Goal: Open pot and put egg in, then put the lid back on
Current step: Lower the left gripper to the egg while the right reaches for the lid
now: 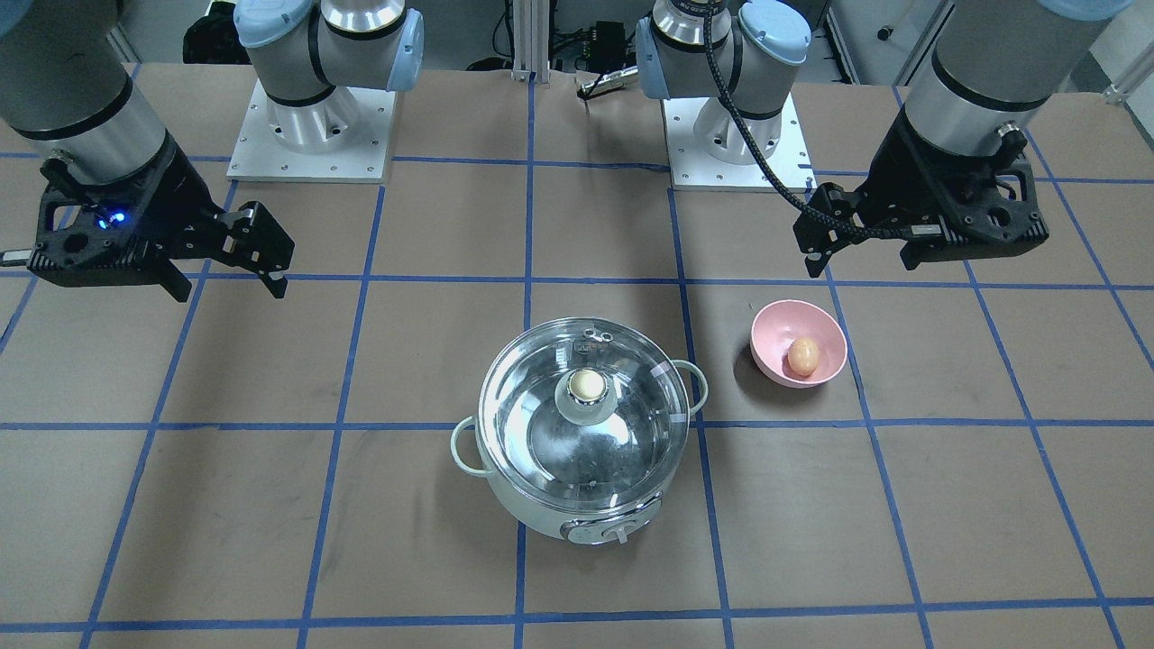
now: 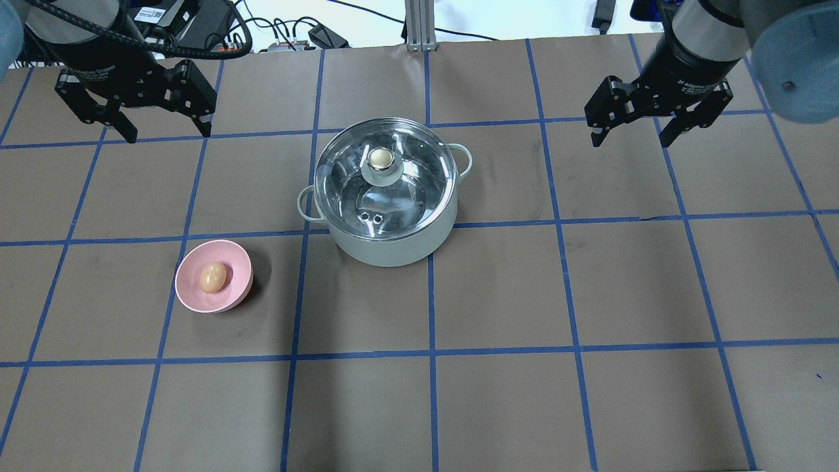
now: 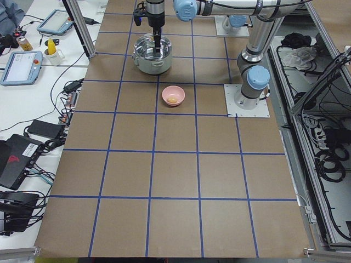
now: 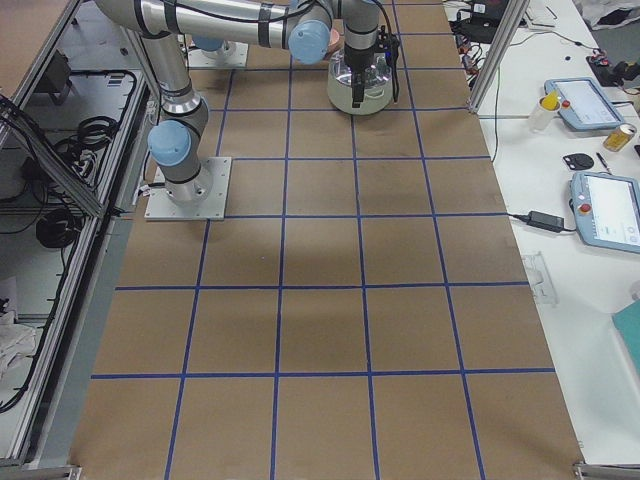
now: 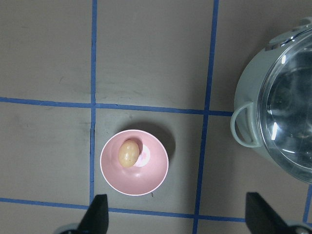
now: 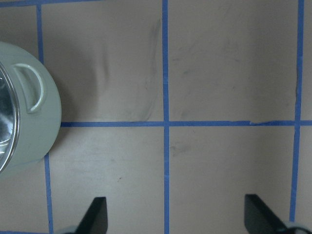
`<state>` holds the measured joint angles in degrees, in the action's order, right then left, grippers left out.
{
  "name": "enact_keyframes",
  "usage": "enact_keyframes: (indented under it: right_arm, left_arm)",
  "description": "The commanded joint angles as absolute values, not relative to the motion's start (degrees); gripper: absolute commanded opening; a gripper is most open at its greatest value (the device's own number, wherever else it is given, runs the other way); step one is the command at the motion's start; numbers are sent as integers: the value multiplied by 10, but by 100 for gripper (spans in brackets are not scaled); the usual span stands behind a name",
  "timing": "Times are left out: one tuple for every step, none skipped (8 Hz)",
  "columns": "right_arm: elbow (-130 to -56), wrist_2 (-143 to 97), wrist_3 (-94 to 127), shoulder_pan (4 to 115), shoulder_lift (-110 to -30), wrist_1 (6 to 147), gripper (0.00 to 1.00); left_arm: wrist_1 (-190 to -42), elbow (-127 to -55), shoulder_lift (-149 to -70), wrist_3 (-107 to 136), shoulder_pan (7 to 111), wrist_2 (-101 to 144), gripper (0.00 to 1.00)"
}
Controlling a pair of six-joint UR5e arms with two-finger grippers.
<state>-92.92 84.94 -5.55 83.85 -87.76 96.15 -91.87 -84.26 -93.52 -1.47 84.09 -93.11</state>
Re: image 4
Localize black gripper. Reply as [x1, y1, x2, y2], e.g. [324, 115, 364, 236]
[344, 45, 375, 109]

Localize glass pot lid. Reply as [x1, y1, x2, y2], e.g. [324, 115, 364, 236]
[327, 49, 392, 87]

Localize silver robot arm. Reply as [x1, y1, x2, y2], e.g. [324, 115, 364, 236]
[97, 1, 379, 204]
[165, 1, 379, 71]

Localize pale green cooking pot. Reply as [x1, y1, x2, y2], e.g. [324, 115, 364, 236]
[327, 48, 393, 115]

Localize pink bowl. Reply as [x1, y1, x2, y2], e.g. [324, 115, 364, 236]
[325, 28, 342, 58]

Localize black electronics box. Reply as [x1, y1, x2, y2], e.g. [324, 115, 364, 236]
[450, 0, 509, 44]

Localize plastic cup with yellow item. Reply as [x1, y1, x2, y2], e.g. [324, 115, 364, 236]
[528, 90, 560, 132]

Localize far teach pendant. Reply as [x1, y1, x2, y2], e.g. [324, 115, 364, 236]
[544, 77, 624, 131]

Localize teach pendant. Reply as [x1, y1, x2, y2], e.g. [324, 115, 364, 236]
[569, 171, 639, 254]
[544, 77, 624, 131]

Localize black round disc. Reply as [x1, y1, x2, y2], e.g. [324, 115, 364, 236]
[562, 153, 595, 171]

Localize black power adapter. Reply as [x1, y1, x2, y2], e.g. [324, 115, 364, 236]
[509, 210, 575, 233]

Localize black pen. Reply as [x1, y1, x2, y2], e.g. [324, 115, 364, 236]
[596, 152, 613, 175]

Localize yellow jar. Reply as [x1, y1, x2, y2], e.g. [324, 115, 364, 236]
[603, 123, 637, 152]

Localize clear plastic holder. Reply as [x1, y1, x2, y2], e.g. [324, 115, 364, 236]
[521, 252, 558, 305]

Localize near teach pendant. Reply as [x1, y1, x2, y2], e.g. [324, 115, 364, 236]
[569, 171, 639, 254]

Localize teal book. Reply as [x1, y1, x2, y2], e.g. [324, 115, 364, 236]
[612, 300, 640, 363]

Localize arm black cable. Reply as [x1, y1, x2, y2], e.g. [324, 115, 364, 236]
[377, 0, 401, 104]

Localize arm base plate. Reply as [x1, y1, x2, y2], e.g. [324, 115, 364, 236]
[145, 157, 232, 221]
[187, 42, 249, 70]

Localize aluminium frame post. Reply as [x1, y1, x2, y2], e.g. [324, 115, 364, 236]
[469, 0, 529, 113]

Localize aluminium side frame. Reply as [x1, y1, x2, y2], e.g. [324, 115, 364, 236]
[1, 1, 154, 471]

